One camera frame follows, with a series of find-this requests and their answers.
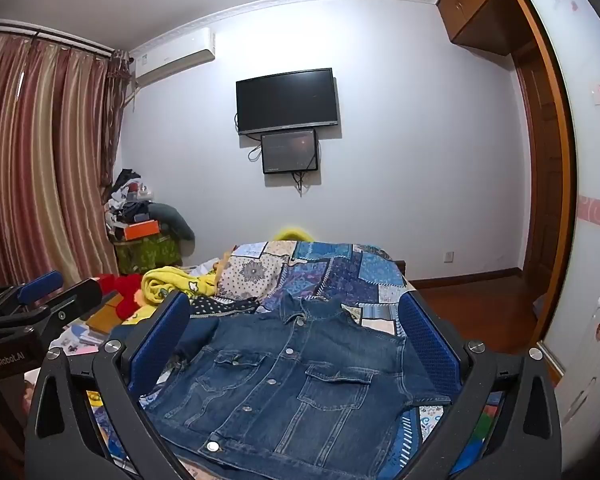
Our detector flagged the black wall television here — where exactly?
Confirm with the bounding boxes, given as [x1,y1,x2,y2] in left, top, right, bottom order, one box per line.
[235,67,340,136]

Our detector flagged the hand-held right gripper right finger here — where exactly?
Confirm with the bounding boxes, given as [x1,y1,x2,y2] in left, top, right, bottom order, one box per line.
[380,291,563,480]

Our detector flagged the orange box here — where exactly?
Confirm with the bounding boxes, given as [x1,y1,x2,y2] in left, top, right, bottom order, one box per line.
[122,219,162,241]

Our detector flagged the navy patterned cloth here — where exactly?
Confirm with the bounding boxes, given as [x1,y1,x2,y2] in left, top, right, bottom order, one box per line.
[187,295,261,319]

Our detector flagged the small black wall monitor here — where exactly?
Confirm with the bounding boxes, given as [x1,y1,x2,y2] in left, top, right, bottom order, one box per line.
[260,129,321,175]

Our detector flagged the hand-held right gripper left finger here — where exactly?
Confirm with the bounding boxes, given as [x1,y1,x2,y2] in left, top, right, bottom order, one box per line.
[24,290,201,480]

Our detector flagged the patchwork printed blanket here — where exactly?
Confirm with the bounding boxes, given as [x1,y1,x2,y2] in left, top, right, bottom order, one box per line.
[87,240,506,480]

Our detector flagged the scattered printed cards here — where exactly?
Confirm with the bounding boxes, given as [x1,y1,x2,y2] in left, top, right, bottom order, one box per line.
[49,321,112,357]

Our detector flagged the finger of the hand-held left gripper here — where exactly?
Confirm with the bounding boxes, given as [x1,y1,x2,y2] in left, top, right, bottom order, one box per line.
[0,270,65,332]
[30,277,126,348]

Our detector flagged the striped pink curtain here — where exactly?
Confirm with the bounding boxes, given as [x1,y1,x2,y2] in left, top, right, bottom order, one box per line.
[0,30,131,291]

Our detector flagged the white air conditioner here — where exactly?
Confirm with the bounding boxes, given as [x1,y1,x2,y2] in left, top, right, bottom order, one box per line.
[130,27,216,87]

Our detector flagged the red plush cloth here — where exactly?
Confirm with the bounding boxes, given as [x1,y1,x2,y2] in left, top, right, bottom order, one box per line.
[97,274,148,319]

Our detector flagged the yellow plush item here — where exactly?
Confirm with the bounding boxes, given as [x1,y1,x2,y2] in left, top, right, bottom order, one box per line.
[272,227,314,244]

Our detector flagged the wooden overhead cabinet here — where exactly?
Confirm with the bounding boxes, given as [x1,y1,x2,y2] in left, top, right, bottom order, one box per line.
[436,0,522,57]

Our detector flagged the brown cardboard box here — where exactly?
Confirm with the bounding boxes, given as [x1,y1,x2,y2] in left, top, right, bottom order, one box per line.
[82,292,126,334]

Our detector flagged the green patterned storage box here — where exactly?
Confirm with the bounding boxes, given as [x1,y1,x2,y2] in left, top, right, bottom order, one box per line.
[114,235,183,276]

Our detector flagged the curtain rod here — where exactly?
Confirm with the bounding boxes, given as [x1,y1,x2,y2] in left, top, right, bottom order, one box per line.
[0,22,117,54]

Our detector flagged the blue denim jacket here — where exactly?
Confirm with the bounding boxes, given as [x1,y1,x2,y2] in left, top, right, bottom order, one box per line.
[145,294,453,476]

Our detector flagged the yellow printed garment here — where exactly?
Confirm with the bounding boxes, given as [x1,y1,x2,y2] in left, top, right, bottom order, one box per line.
[141,260,222,311]

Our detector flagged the dark grey cushion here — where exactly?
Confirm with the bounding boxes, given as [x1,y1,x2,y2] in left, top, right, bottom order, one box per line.
[147,202,196,242]

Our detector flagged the wooden door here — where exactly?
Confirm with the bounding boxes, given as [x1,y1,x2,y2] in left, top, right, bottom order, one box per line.
[515,42,557,296]

